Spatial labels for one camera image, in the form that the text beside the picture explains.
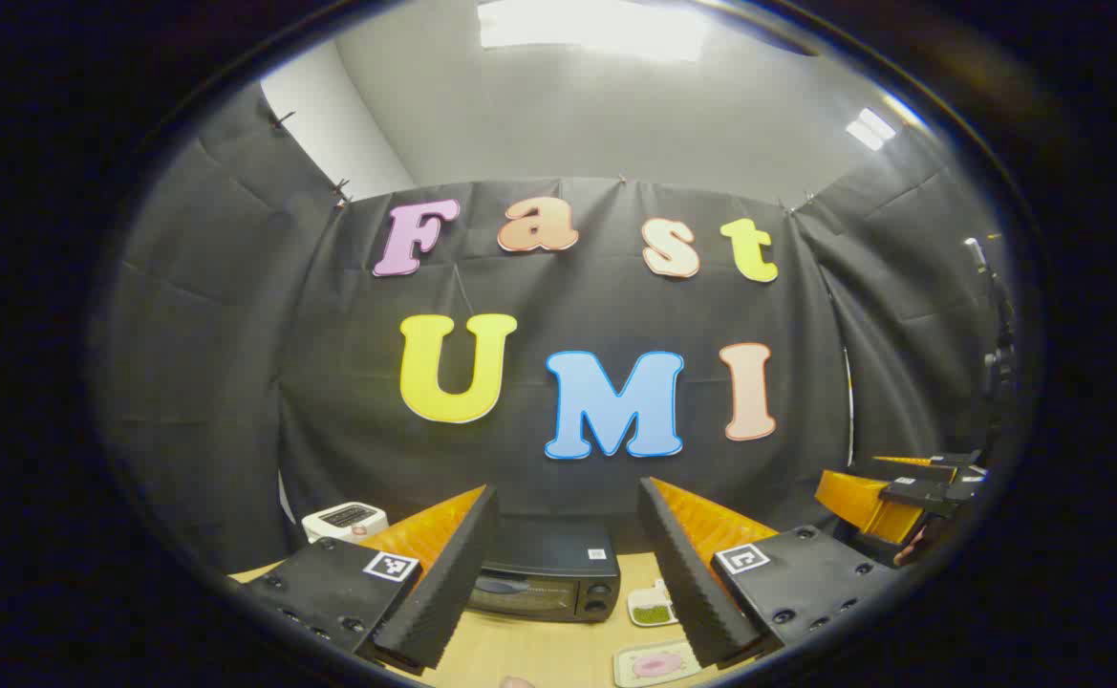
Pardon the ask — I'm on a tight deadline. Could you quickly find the ceiling light panel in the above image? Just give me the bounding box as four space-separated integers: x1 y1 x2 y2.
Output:
477 0 712 60
845 107 898 151

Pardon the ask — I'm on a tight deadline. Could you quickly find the white square plate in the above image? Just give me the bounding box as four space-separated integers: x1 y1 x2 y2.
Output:
612 638 712 688

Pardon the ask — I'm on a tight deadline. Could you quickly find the black electric oven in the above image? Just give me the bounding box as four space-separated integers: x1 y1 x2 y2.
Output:
467 516 622 624

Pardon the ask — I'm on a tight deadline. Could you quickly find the dark equipment stand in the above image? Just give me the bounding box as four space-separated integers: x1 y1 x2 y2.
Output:
962 236 1022 460

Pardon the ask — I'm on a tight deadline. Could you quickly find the white divided bean tray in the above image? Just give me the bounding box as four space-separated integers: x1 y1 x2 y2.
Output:
627 578 681 629

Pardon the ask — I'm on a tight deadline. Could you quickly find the black backdrop cloth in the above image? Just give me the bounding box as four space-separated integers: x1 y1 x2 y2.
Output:
90 81 1022 574

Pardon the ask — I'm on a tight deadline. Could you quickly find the white toaster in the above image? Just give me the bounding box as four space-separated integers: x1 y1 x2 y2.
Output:
301 502 390 546

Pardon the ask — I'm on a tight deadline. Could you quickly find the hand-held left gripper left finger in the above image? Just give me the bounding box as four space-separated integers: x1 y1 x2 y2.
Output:
228 484 500 673

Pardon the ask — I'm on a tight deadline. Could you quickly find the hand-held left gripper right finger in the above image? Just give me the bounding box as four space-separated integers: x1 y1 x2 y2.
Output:
637 476 903 670

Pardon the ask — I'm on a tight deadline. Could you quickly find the white cable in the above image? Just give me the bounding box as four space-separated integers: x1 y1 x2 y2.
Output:
840 339 857 466

